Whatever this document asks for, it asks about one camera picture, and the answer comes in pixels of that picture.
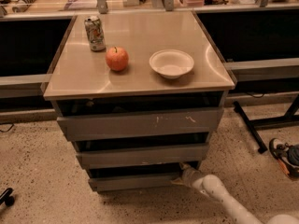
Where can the white paper bowl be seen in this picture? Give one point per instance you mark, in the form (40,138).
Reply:
(171,63)

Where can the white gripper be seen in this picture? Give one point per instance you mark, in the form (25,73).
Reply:
(190,176)

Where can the black metal stand leg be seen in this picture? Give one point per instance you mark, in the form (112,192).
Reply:
(290,118)

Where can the grey drawer cabinet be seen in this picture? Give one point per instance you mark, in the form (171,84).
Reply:
(82,84)

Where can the red apple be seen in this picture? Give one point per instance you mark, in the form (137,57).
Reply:
(117,58)

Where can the crushed soda can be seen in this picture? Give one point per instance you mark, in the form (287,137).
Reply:
(95,33)

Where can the grey middle drawer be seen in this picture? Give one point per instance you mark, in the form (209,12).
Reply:
(142,156)

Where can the grey top drawer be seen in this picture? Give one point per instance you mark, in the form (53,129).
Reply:
(138,124)

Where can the black chair caster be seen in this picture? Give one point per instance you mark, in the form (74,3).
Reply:
(7,198)

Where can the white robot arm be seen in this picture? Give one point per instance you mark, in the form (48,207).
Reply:
(212,187)

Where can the sneaker shoe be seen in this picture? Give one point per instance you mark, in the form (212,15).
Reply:
(287,157)

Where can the grey bottom drawer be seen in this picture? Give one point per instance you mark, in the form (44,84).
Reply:
(134,177)

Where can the grey drawer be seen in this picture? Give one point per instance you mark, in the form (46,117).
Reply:
(134,177)
(142,156)
(138,124)

